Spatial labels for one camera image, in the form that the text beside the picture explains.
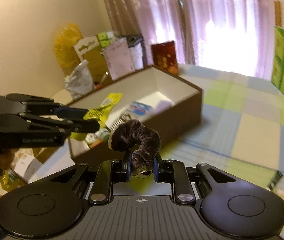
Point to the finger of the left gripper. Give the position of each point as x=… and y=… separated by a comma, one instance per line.
x=74, y=125
x=36, y=105

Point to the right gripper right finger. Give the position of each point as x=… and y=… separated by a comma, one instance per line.
x=174, y=172

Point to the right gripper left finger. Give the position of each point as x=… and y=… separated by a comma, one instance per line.
x=103, y=178

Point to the yellow snack packet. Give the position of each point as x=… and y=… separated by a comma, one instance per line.
x=102, y=112

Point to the dark velvet scrunchie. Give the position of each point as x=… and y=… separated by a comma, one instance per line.
x=133, y=133

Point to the blue dental floss box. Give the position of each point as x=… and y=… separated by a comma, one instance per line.
x=138, y=109

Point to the small dark green tube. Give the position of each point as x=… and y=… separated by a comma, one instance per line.
x=275, y=180

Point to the green balm blister card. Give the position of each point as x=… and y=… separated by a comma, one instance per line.
x=94, y=139

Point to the leopard print hair clip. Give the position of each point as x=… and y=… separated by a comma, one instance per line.
x=122, y=118

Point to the purple cream tube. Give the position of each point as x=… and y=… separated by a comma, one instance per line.
x=162, y=106

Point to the cardboard box of clutter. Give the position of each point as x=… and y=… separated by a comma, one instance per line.
x=109, y=52

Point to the left hand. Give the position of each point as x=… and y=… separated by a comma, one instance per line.
x=6, y=158

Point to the crumpled plastic bag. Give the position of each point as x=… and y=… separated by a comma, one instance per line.
x=80, y=81

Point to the yellow plastic bag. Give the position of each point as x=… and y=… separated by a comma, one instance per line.
x=64, y=48

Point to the brown cardboard storage box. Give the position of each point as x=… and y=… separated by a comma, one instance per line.
x=149, y=86

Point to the checkered tablecloth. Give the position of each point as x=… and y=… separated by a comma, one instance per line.
x=228, y=120

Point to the red gift bag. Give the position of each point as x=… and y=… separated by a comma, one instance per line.
x=164, y=57

